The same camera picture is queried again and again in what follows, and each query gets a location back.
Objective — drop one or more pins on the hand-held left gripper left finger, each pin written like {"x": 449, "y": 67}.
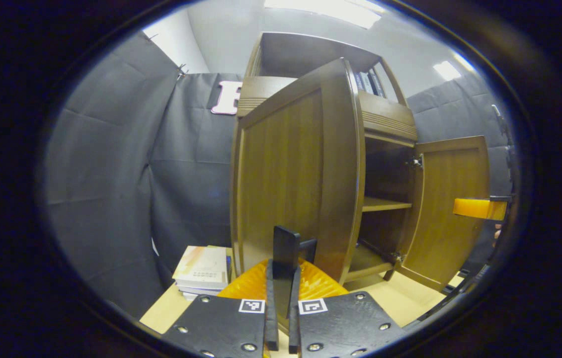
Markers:
{"x": 271, "y": 323}

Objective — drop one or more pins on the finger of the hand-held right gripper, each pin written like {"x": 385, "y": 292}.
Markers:
{"x": 474, "y": 209}

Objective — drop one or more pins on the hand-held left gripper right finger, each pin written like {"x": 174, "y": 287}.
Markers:
{"x": 294, "y": 323}

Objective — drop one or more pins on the wooden shoe cabinet door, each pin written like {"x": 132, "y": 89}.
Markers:
{"x": 280, "y": 174}
{"x": 452, "y": 174}

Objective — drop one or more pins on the wooden double-door shoe cabinet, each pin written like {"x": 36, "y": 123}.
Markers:
{"x": 310, "y": 52}

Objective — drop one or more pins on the metal door hinge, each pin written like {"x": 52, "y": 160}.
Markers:
{"x": 417, "y": 161}
{"x": 398, "y": 258}

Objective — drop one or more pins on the wooden inner cabinet shelf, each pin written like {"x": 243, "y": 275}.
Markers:
{"x": 380, "y": 204}

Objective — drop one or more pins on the small ceiling light panel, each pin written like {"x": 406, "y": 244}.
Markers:
{"x": 446, "y": 70}

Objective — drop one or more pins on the white paper sheet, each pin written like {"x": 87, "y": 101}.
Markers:
{"x": 155, "y": 247}

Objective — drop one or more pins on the dark navy book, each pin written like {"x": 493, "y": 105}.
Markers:
{"x": 377, "y": 83}

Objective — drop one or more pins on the light grey book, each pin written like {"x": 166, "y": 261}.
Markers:
{"x": 367, "y": 83}

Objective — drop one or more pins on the black backdrop cloth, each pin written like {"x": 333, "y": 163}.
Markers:
{"x": 102, "y": 174}

